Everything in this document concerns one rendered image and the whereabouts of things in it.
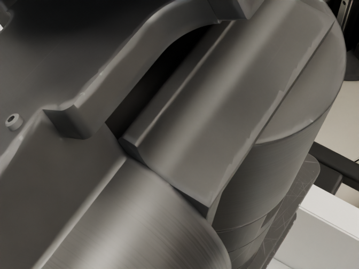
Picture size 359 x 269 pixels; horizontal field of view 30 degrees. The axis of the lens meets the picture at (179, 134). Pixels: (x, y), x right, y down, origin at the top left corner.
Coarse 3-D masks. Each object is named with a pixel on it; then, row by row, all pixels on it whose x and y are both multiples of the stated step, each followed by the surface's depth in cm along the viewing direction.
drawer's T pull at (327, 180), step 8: (320, 144) 42; (312, 152) 41; (320, 152) 41; (328, 152) 41; (336, 152) 41; (320, 160) 41; (328, 160) 41; (336, 160) 41; (344, 160) 41; (320, 168) 41; (328, 168) 41; (336, 168) 41; (344, 168) 41; (352, 168) 41; (320, 176) 41; (328, 176) 41; (336, 176) 41; (344, 176) 41; (352, 176) 40; (320, 184) 40; (328, 184) 40; (336, 184) 40; (352, 184) 41; (328, 192) 40; (336, 192) 41
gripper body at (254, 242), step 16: (304, 160) 26; (304, 176) 26; (288, 192) 25; (304, 192) 25; (288, 208) 25; (256, 224) 19; (272, 224) 25; (224, 240) 19; (240, 240) 19; (256, 240) 21; (272, 240) 24; (240, 256) 21; (256, 256) 24
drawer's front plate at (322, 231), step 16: (320, 192) 38; (304, 208) 38; (320, 208) 38; (336, 208) 38; (352, 208) 38; (304, 224) 39; (320, 224) 38; (336, 224) 37; (352, 224) 37; (288, 240) 42; (304, 240) 41; (320, 240) 40; (336, 240) 38; (352, 240) 37; (288, 256) 44; (304, 256) 43; (320, 256) 41; (336, 256) 40; (352, 256) 39
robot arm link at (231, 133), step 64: (320, 0) 16; (192, 64) 14; (256, 64) 15; (320, 64) 15; (128, 128) 13; (192, 128) 14; (256, 128) 14; (320, 128) 16; (192, 192) 13; (256, 192) 17
